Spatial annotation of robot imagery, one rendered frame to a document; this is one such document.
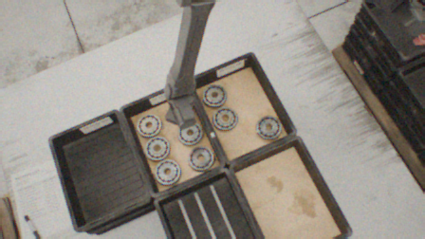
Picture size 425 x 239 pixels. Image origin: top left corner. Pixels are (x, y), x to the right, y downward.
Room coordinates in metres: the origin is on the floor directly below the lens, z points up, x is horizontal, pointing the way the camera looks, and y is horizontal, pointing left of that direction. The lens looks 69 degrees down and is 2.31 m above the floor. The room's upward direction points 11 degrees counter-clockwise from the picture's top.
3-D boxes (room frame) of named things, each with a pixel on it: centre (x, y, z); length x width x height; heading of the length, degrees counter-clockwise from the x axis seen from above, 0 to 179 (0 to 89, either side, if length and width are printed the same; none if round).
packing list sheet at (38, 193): (0.39, 0.80, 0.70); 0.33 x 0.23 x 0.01; 15
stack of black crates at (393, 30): (0.99, -1.08, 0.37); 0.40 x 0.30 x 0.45; 15
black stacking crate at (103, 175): (0.42, 0.46, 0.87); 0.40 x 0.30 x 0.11; 14
